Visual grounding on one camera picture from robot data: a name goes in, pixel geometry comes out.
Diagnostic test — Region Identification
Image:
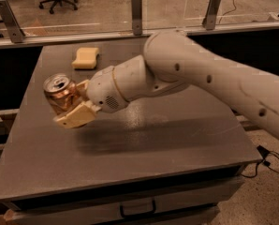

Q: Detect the grey table drawer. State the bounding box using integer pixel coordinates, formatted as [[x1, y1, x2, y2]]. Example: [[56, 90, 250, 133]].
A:
[[5, 176, 243, 225]]

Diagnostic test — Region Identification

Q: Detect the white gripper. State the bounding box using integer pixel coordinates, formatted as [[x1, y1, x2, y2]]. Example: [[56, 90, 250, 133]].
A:
[[53, 66, 128, 128]]

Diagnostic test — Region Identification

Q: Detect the right metal bracket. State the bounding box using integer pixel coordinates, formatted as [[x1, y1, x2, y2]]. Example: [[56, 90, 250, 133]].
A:
[[202, 0, 221, 30]]

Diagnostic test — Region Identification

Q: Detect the black drawer handle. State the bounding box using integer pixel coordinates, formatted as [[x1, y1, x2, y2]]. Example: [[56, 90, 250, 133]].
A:
[[119, 199, 156, 219]]

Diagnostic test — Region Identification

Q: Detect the middle metal bracket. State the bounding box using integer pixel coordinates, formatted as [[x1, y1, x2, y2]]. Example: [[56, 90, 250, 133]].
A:
[[131, 0, 142, 36]]

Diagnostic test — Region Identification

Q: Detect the orange soda can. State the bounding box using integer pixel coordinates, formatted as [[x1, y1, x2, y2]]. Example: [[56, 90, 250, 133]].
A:
[[43, 73, 81, 115]]

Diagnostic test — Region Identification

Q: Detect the glass barrier panel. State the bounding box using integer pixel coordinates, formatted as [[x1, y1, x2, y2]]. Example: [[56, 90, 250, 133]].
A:
[[7, 0, 279, 37]]

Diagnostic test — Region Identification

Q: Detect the metal bracket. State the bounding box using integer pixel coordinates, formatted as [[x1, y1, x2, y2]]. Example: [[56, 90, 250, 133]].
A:
[[202, 0, 221, 30], [0, 0, 25, 43], [131, 0, 142, 36]]

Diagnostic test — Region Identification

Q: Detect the left metal bracket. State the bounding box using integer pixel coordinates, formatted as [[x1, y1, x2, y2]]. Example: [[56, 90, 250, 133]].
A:
[[0, 0, 25, 43]]

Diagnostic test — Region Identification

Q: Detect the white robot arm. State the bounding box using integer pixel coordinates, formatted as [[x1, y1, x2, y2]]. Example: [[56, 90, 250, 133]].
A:
[[54, 31, 279, 140]]

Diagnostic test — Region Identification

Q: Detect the black floor cable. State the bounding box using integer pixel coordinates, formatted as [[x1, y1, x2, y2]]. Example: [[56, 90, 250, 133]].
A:
[[241, 145, 279, 179]]

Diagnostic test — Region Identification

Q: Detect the yellow sponge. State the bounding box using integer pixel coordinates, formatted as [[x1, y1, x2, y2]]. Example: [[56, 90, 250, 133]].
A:
[[72, 48, 99, 69]]

